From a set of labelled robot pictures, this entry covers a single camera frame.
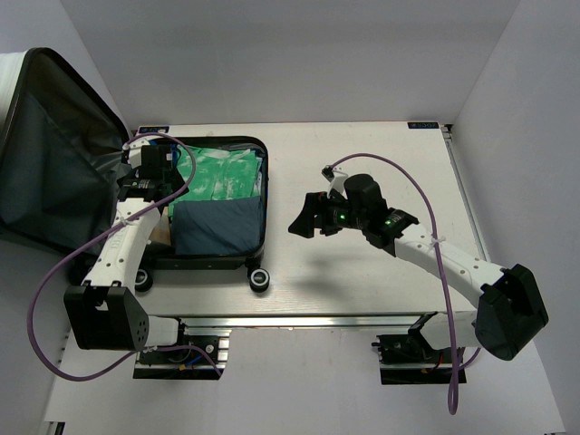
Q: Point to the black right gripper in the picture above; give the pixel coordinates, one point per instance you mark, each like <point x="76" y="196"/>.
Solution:
<point x="316" y="203"/>

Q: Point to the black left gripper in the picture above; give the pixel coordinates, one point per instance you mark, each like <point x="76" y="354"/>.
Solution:
<point x="175" y="178"/>

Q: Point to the beige tissue pack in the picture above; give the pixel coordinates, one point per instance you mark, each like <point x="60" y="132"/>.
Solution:
<point x="161" y="232"/>

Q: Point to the green white tie-dye shirt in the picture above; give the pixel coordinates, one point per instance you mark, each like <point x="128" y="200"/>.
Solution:
<point x="223" y="175"/>

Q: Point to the slate blue garment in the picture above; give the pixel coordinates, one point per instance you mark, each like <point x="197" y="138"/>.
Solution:
<point x="228" y="227"/>

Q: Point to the black suitcase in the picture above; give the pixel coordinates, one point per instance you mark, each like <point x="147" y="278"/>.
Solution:
<point x="61" y="161"/>

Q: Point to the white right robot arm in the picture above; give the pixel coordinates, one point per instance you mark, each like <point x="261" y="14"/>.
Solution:
<point x="508" y="308"/>

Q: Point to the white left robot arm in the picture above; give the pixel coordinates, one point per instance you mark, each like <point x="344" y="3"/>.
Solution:
<point x="103" y="309"/>

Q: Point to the blue label sticker left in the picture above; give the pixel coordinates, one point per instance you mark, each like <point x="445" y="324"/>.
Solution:
<point x="153" y="129"/>

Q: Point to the blue label sticker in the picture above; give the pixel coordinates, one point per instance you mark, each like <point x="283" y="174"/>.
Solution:
<point x="423" y="125"/>
<point x="153" y="129"/>

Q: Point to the blue label sticker right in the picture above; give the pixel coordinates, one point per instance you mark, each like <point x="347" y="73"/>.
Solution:
<point x="423" y="125"/>

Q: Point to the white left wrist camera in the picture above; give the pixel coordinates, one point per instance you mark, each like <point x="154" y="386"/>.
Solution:
<point x="134" y="156"/>

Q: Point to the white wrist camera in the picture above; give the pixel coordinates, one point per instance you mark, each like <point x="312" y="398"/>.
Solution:
<point x="336" y="179"/>
<point x="134" y="156"/>

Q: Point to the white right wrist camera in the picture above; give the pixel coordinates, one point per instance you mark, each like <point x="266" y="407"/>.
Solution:
<point x="336" y="179"/>

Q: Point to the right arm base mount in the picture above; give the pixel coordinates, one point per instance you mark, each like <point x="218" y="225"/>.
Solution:
<point x="403" y="361"/>

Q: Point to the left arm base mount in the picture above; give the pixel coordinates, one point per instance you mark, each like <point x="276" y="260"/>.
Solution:
<point x="186" y="364"/>

